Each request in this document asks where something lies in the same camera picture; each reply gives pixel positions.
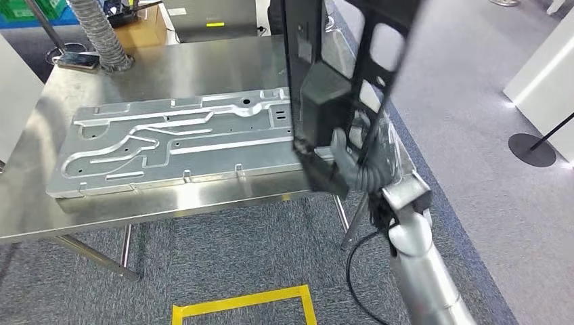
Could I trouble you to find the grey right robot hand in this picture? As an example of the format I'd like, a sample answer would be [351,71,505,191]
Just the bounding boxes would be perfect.
[330,114,401,177]

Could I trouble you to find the black plastic mounting plate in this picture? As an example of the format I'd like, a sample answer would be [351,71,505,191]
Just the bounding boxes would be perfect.
[281,0,422,200]

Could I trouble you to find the stainless steel workbench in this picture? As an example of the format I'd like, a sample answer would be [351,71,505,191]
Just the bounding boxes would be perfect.
[0,35,418,282]

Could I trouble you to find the black stanchion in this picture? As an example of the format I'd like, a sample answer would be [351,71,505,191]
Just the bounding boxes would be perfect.
[508,112,574,168]

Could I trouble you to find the black case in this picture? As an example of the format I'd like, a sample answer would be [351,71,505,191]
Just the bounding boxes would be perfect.
[268,0,288,36]

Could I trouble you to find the aluminium fixture plate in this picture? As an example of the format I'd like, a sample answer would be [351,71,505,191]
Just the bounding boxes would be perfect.
[46,87,335,199]

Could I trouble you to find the white cabinet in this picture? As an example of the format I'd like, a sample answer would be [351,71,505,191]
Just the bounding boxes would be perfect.
[503,6,574,165]

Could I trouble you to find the grey computer case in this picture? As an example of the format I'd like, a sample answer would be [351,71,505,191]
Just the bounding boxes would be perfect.
[162,0,260,43]

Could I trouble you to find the cardboard box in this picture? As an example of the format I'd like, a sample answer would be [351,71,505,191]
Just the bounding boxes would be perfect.
[110,3,168,50]

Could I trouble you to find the black device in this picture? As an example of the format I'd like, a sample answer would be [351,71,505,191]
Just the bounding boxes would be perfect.
[105,0,163,28]

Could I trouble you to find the smartphone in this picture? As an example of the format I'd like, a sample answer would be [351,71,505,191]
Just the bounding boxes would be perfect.
[56,51,102,72]

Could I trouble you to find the pole stand with round base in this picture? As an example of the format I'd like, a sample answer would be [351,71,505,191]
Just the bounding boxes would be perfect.
[24,0,88,67]

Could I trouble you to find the white side table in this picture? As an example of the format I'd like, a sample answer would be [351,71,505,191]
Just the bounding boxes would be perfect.
[0,33,46,165]

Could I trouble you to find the blue floor mat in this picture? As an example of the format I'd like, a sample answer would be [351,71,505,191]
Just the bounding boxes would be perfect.
[0,6,79,30]

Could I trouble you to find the green plastic crate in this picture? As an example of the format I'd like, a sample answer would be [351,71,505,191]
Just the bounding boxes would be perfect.
[0,0,68,21]

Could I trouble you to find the black camera bracket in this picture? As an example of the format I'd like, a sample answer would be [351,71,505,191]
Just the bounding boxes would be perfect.
[368,190,398,259]

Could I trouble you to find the black cable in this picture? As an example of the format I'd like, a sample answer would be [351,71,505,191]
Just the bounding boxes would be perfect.
[345,231,395,325]

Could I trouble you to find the grey ribbed hose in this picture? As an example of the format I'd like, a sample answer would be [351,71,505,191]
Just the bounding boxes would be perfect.
[67,0,135,72]

